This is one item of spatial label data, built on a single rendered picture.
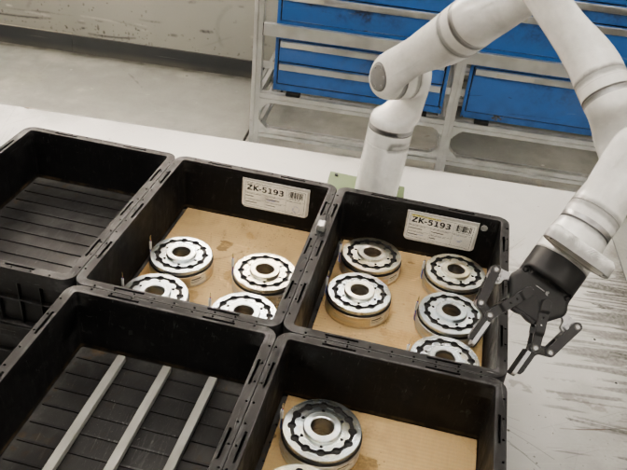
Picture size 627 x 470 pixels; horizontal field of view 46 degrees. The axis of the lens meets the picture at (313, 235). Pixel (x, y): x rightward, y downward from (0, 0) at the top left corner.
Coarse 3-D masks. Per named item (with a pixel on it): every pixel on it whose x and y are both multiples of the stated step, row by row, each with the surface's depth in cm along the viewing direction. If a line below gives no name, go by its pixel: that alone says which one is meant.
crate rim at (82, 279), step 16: (176, 160) 132; (192, 160) 132; (208, 160) 133; (160, 176) 127; (272, 176) 130; (288, 176) 131; (144, 208) 119; (320, 208) 123; (128, 224) 114; (112, 240) 110; (96, 256) 107; (304, 256) 111; (80, 272) 103; (96, 288) 101; (112, 288) 101; (128, 288) 101; (288, 288) 105; (176, 304) 99; (192, 304) 100; (288, 304) 102; (240, 320) 98; (256, 320) 98; (272, 320) 99
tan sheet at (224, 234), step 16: (176, 224) 133; (192, 224) 133; (208, 224) 134; (224, 224) 134; (240, 224) 135; (256, 224) 135; (208, 240) 130; (224, 240) 130; (240, 240) 131; (256, 240) 131; (272, 240) 132; (288, 240) 132; (304, 240) 132; (224, 256) 126; (240, 256) 127; (288, 256) 128; (144, 272) 121; (224, 272) 122; (192, 288) 118; (208, 288) 119; (224, 288) 119
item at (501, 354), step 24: (336, 192) 128; (360, 192) 128; (336, 216) 122; (480, 216) 125; (504, 240) 122; (312, 264) 110; (504, 264) 114; (504, 288) 109; (288, 312) 100; (504, 312) 104; (312, 336) 97; (336, 336) 97; (504, 336) 100; (432, 360) 95; (504, 360) 96
